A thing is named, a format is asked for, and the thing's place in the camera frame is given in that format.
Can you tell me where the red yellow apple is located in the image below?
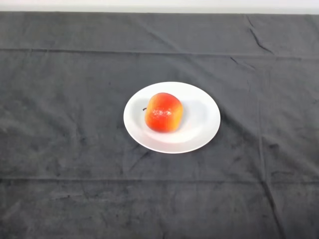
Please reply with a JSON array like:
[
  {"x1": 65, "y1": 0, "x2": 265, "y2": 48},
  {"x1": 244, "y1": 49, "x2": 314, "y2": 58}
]
[{"x1": 142, "y1": 92, "x2": 184, "y2": 133}]

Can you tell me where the white round plate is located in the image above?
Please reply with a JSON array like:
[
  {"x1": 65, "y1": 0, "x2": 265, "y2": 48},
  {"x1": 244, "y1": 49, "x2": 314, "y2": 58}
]
[{"x1": 123, "y1": 81, "x2": 221, "y2": 154}]

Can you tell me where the black cloth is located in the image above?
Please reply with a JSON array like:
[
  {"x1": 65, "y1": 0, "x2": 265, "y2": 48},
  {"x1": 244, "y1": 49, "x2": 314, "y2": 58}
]
[{"x1": 0, "y1": 11, "x2": 319, "y2": 239}]

